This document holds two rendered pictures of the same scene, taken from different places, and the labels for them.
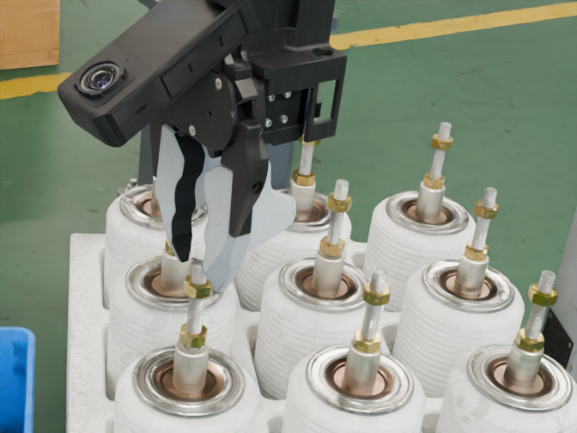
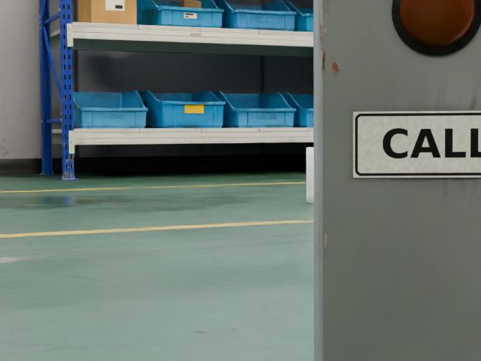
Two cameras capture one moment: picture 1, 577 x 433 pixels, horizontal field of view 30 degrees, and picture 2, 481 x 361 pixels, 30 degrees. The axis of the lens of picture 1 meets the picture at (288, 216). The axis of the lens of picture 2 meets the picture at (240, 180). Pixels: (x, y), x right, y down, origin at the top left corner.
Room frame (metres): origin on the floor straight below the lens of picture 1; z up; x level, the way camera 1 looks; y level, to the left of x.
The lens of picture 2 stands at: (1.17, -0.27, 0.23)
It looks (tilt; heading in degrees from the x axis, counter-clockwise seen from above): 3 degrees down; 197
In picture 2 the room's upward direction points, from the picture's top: straight up
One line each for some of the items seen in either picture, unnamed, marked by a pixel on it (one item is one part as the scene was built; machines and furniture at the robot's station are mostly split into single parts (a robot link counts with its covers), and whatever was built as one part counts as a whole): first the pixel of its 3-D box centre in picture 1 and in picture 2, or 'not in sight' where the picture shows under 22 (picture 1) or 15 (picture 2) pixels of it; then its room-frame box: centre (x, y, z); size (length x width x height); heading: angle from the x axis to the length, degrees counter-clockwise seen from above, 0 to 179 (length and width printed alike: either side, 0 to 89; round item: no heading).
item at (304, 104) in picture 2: not in sight; (313, 110); (-4.12, -1.40, 0.36); 0.50 x 0.38 x 0.21; 41
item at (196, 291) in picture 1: (197, 285); not in sight; (0.57, 0.05, 0.33); 0.02 x 0.02 x 0.01; 29
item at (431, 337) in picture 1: (446, 376); not in sight; (0.74, -0.15, 0.16); 0.10 x 0.10 x 0.18
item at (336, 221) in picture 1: (335, 225); not in sight; (0.71, -0.04, 0.31); 0.01 x 0.01 x 0.08
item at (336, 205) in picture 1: (339, 202); not in sight; (0.71, -0.04, 0.33); 0.02 x 0.02 x 0.01; 70
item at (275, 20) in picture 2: not in sight; (250, 16); (-3.83, -1.71, 0.90); 0.50 x 0.38 x 0.21; 38
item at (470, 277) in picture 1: (470, 272); not in sight; (0.74, -0.15, 0.26); 0.02 x 0.02 x 0.03
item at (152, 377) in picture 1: (188, 381); not in sight; (0.57, 0.05, 0.25); 0.08 x 0.08 x 0.01
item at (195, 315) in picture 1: (195, 312); not in sight; (0.57, 0.05, 0.31); 0.01 x 0.01 x 0.08
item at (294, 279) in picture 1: (325, 285); not in sight; (0.71, -0.04, 0.25); 0.08 x 0.08 x 0.01
